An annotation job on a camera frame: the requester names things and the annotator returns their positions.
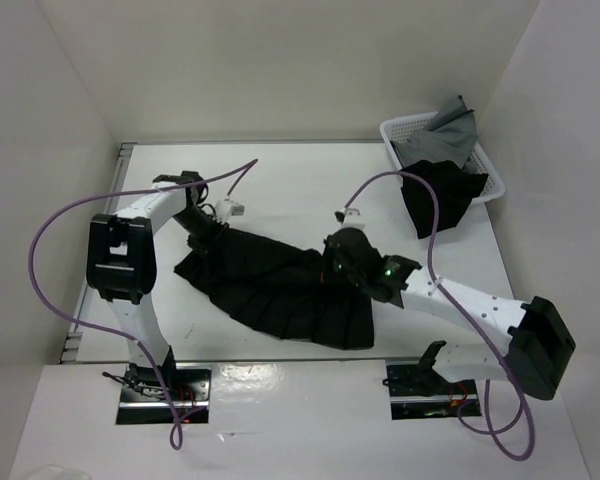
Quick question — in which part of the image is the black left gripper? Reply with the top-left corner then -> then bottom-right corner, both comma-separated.
172,208 -> 229,268

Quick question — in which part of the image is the black pleated skirt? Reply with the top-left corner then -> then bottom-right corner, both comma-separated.
174,228 -> 375,350

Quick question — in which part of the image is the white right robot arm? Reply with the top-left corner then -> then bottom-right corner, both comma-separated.
325,227 -> 576,401

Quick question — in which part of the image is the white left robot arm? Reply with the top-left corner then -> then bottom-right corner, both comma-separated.
86,170 -> 226,400

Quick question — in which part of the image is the black skirt over basket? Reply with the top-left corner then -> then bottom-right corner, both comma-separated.
401,160 -> 489,239

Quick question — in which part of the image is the white plastic basket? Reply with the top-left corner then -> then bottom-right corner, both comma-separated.
379,111 -> 506,205

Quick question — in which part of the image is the grey skirt in basket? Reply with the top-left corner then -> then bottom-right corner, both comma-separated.
391,95 -> 478,169

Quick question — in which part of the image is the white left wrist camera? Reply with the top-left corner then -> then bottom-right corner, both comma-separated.
215,199 -> 245,222

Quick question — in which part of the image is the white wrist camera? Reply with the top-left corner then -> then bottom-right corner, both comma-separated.
334,208 -> 366,231
215,199 -> 245,222

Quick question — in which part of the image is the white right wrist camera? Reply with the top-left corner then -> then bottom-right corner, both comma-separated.
334,208 -> 366,231

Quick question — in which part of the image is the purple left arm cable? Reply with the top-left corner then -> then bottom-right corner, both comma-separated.
31,158 -> 259,450

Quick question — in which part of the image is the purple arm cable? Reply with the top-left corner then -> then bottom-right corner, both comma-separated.
31,158 -> 259,450
342,170 -> 536,460

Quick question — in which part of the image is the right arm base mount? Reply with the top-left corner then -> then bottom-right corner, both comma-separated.
382,362 -> 482,421

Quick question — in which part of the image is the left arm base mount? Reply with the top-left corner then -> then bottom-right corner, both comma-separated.
102,366 -> 211,425

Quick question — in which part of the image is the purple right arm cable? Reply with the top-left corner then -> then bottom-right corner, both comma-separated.
342,170 -> 536,460

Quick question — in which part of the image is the aluminium table edge rail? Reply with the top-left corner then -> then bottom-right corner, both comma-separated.
59,142 -> 135,364

